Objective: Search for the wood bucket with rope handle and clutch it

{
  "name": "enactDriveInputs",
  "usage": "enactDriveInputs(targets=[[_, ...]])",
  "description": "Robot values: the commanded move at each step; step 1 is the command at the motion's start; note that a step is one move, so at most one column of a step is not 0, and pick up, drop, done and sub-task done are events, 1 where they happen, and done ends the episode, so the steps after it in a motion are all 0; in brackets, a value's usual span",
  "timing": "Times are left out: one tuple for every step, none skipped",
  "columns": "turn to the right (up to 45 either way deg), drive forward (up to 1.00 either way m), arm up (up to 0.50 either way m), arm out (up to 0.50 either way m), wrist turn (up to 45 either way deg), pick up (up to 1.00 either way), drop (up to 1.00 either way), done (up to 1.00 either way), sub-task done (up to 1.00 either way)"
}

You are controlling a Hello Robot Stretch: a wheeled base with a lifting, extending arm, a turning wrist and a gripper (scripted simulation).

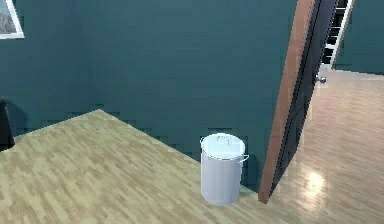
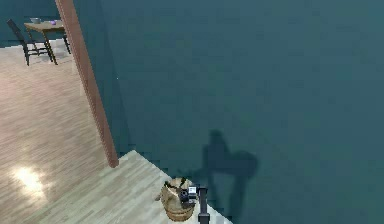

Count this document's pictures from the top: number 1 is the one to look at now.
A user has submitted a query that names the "white lidded bin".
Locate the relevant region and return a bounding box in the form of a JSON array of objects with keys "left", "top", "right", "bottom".
[{"left": 199, "top": 132, "right": 250, "bottom": 207}]

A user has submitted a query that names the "dark room door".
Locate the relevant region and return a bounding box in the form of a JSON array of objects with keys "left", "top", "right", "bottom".
[{"left": 258, "top": 0, "right": 339, "bottom": 204}]

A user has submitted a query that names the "white shelf unit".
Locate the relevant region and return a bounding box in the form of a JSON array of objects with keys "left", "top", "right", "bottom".
[{"left": 321, "top": 0, "right": 356, "bottom": 70}]

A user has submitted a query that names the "black furniture piece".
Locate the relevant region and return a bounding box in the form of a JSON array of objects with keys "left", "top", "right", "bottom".
[{"left": 0, "top": 97, "right": 16, "bottom": 153}]

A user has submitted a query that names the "white framed picture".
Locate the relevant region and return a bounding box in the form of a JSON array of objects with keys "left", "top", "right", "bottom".
[{"left": 0, "top": 0, "right": 25, "bottom": 40}]

